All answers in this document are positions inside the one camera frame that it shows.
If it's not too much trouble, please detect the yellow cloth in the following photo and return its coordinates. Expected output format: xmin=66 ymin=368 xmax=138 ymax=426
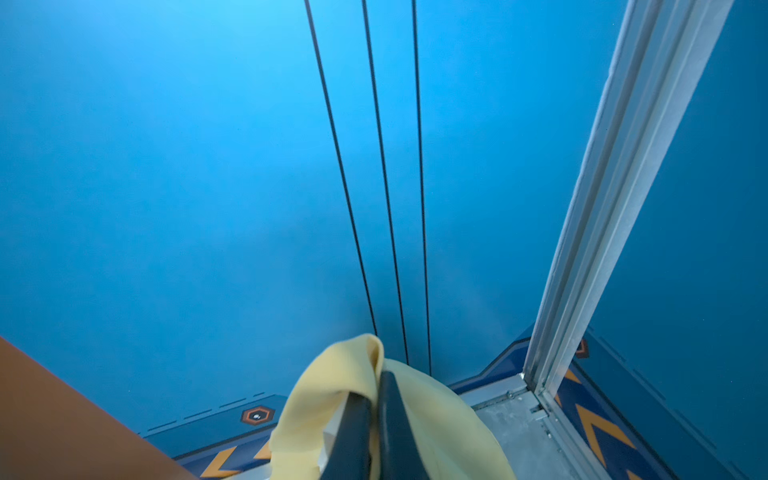
xmin=269 ymin=334 xmax=515 ymax=479

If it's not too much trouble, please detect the right aluminium corner post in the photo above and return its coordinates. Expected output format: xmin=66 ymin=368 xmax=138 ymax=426
xmin=523 ymin=1 xmax=733 ymax=397

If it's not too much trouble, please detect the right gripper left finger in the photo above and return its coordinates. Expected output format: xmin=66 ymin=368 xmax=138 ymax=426
xmin=321 ymin=393 xmax=372 ymax=480

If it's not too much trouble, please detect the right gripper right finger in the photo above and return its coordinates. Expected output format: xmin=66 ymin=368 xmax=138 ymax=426
xmin=378 ymin=371 xmax=429 ymax=480

